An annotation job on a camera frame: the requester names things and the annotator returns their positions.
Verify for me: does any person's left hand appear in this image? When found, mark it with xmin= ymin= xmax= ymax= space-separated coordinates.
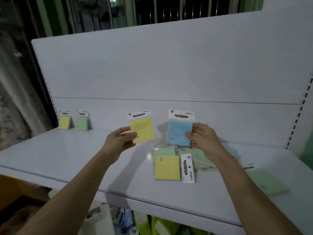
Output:
xmin=101 ymin=126 xmax=139 ymax=165

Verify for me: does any pile of mixed sticky notes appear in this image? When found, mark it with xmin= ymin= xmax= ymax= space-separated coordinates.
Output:
xmin=151 ymin=122 xmax=243 ymax=184

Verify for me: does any white metal shelf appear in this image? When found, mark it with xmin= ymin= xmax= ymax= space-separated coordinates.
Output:
xmin=0 ymin=9 xmax=313 ymax=235

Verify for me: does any person's right forearm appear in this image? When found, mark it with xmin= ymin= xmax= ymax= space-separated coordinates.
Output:
xmin=214 ymin=151 xmax=304 ymax=235

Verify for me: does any person's left forearm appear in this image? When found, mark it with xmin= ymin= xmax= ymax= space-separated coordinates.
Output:
xmin=16 ymin=153 xmax=117 ymax=235

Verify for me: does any white perforated plastic basket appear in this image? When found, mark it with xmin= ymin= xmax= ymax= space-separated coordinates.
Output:
xmin=82 ymin=204 xmax=115 ymax=235

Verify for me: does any pile of tissue packets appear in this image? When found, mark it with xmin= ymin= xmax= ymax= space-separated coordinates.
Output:
xmin=112 ymin=207 xmax=216 ymax=235

